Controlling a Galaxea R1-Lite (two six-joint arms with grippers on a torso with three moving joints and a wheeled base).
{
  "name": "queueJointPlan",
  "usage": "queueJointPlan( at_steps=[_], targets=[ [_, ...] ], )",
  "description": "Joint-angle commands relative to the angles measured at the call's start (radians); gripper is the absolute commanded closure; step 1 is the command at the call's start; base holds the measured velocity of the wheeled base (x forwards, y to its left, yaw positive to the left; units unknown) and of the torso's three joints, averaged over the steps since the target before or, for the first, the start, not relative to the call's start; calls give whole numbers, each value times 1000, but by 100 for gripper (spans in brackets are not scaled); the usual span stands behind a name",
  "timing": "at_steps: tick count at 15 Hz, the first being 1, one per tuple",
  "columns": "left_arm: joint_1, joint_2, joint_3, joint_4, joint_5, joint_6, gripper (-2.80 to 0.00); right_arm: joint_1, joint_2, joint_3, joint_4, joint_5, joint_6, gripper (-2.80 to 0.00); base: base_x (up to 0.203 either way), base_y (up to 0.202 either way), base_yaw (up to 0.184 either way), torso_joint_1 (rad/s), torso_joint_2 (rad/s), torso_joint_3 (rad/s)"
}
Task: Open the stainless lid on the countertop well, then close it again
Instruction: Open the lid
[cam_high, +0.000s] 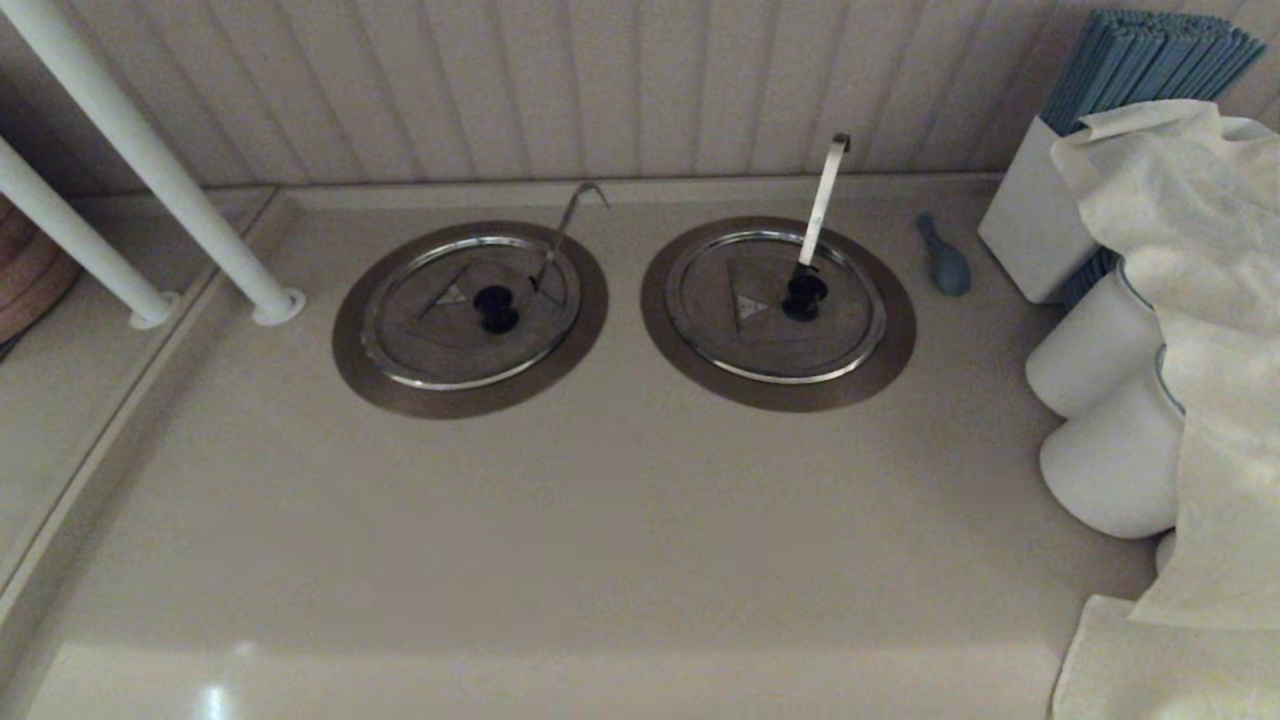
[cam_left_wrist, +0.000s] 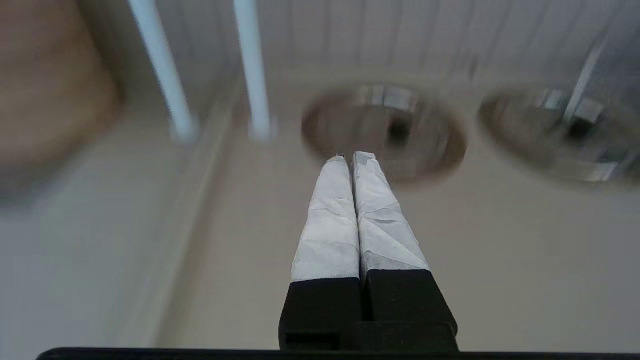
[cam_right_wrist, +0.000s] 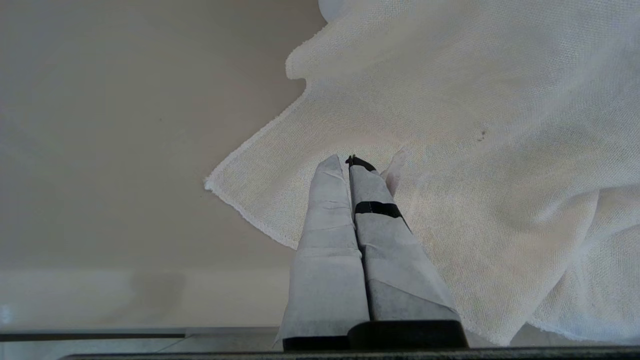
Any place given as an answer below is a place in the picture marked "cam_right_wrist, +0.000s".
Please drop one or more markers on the white woven cloth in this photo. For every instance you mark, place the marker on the white woven cloth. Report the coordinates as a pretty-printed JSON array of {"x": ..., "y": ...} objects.
[{"x": 500, "y": 125}]

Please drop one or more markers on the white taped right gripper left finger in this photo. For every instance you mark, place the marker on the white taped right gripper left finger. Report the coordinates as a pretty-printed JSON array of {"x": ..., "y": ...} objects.
[{"x": 327, "y": 260}]

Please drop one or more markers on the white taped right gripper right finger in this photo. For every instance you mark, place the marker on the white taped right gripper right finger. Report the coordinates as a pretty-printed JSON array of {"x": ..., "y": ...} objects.
[{"x": 400, "y": 280}]

